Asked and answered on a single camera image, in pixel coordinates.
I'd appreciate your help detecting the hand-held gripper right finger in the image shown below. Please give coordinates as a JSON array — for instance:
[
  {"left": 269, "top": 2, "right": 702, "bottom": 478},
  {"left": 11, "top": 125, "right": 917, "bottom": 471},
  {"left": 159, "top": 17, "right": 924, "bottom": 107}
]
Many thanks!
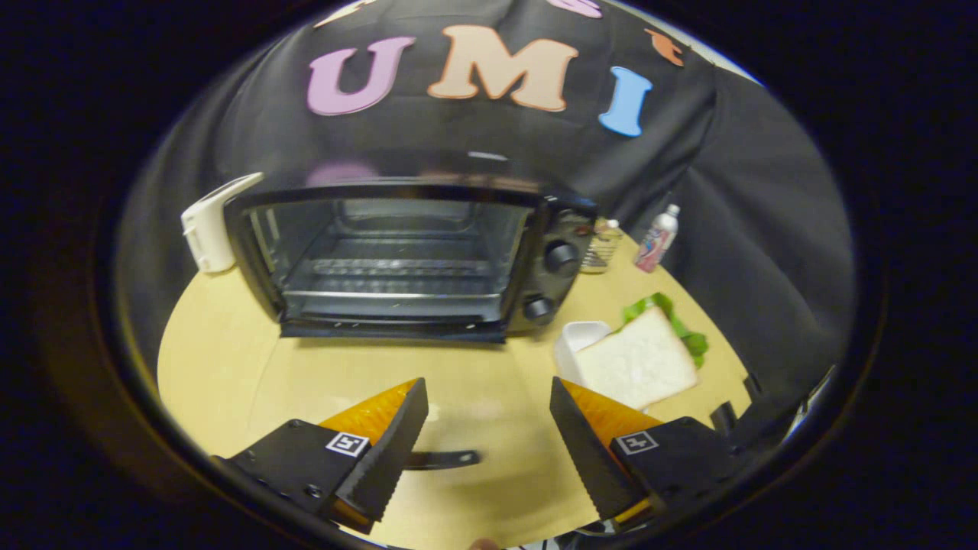
[{"left": 549, "top": 376, "right": 740, "bottom": 526}]

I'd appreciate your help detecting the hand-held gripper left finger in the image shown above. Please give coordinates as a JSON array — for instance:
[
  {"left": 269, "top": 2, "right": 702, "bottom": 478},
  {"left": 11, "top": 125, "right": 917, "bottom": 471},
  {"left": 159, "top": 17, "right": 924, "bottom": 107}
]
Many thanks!
[{"left": 210, "top": 377, "right": 430, "bottom": 535}]

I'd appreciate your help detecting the white bread lettuce sandwich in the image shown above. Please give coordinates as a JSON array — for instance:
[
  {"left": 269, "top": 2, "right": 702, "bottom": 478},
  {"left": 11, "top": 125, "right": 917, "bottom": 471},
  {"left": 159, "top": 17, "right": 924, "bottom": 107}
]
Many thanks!
[{"left": 575, "top": 293, "right": 710, "bottom": 411}]

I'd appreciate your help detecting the black toaster oven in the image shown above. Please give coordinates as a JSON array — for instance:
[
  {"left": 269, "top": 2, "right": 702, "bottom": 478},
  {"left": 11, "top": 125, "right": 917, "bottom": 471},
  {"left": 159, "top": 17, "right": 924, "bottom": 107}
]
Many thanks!
[{"left": 224, "top": 180, "right": 598, "bottom": 343}]

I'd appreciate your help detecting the white pop-up toaster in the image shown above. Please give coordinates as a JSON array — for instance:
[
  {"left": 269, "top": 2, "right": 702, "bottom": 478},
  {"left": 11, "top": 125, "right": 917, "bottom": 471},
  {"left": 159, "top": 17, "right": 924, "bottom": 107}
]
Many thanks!
[{"left": 181, "top": 173, "right": 264, "bottom": 274}]

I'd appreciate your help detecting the black flat strip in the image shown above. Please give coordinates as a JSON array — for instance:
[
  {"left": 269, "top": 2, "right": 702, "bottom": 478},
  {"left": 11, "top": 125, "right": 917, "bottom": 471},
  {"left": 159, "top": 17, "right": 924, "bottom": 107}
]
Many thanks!
[{"left": 405, "top": 450, "right": 482, "bottom": 470}]

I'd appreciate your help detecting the white plastic tray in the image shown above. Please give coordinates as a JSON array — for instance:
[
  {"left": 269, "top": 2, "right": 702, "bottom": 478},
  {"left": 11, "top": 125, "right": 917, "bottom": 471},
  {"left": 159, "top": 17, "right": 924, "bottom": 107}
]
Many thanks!
[{"left": 554, "top": 321, "right": 612, "bottom": 387}]

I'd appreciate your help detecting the white pink spray bottle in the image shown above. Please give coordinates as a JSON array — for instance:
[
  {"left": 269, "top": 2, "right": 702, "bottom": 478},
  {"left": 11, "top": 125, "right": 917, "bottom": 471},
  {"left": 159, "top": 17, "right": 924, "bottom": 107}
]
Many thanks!
[{"left": 634, "top": 204, "right": 681, "bottom": 273}]

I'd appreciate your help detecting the black backdrop cloth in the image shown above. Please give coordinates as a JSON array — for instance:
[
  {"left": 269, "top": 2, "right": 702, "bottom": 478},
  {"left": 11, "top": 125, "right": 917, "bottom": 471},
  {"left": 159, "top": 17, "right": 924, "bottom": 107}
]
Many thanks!
[{"left": 115, "top": 0, "right": 857, "bottom": 459}]

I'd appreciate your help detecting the wire mesh basket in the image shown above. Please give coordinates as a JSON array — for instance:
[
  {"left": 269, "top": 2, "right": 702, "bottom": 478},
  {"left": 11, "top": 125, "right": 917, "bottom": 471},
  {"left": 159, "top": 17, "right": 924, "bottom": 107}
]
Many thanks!
[{"left": 581, "top": 219, "right": 623, "bottom": 274}]

